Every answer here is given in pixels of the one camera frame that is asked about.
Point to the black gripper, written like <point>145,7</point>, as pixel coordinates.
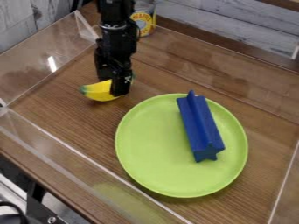
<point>116,46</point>

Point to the clear acrylic corner bracket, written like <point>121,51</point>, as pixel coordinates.
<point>88,32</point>

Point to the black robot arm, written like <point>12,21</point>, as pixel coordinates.
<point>114,12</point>

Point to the green round plate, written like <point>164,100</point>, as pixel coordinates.
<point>155,154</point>

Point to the yellow labelled tin can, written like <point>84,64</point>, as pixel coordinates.
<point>144,16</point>

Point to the black metal table bracket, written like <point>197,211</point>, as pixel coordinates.
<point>40,215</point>

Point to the yellow toy banana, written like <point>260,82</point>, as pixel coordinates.
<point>98,91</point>

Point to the clear acrylic front wall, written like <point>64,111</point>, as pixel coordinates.
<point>90,189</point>

